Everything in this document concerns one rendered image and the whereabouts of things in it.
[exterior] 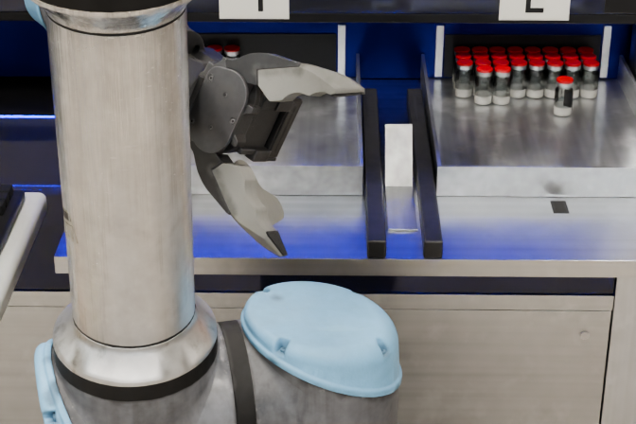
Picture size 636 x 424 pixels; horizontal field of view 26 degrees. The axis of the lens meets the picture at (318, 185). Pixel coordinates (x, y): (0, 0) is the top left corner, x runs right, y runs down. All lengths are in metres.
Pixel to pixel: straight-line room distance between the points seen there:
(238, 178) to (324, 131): 0.53
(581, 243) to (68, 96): 0.71
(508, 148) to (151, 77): 0.84
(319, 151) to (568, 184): 0.29
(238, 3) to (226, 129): 0.58
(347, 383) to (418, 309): 0.89
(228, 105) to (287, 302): 0.19
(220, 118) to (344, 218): 0.35
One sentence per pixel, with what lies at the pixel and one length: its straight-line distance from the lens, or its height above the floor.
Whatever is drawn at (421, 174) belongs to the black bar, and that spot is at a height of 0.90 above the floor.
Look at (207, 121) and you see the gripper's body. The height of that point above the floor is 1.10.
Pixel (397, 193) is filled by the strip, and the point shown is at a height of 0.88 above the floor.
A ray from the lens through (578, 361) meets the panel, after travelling 1.94.
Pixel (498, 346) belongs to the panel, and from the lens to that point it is 1.91.
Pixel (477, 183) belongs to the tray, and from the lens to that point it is 1.50.
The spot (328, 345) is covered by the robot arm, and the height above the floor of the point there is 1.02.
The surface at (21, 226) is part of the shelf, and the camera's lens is 1.63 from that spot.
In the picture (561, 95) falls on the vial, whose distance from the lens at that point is 1.70.
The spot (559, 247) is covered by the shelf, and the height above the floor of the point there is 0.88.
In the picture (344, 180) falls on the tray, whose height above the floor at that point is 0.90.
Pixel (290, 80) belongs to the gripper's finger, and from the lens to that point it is 1.09.
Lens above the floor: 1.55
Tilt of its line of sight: 26 degrees down
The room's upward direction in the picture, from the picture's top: straight up
